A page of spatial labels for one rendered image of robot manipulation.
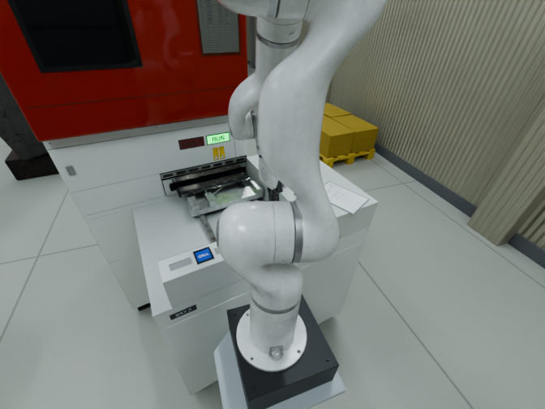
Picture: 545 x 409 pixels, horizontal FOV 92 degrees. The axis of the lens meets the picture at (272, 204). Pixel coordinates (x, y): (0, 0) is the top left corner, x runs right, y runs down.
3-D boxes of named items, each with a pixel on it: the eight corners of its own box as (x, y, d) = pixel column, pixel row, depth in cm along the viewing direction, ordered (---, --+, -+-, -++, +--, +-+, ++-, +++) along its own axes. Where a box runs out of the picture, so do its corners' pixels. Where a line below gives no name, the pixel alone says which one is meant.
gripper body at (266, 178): (252, 149, 83) (255, 182, 88) (267, 157, 75) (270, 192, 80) (272, 145, 86) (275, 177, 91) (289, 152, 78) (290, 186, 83)
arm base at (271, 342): (315, 365, 65) (328, 323, 55) (238, 377, 62) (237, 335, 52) (297, 300, 81) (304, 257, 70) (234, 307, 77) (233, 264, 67)
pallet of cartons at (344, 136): (376, 161, 350) (385, 131, 324) (317, 171, 325) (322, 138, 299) (330, 127, 441) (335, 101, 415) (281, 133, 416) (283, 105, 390)
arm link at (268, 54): (225, 47, 49) (232, 148, 76) (306, 42, 52) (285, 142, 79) (218, 19, 53) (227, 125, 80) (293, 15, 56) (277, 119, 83)
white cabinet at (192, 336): (167, 303, 178) (131, 209, 128) (289, 254, 215) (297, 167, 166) (192, 405, 133) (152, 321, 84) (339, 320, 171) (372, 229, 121)
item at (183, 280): (165, 287, 93) (156, 261, 85) (296, 238, 115) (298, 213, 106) (171, 308, 87) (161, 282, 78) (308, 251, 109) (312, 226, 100)
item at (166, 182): (165, 195, 133) (161, 178, 127) (245, 175, 150) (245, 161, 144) (166, 196, 132) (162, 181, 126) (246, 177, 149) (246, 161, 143)
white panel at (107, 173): (84, 217, 121) (40, 135, 97) (246, 177, 154) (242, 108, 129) (84, 221, 119) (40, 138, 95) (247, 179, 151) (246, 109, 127)
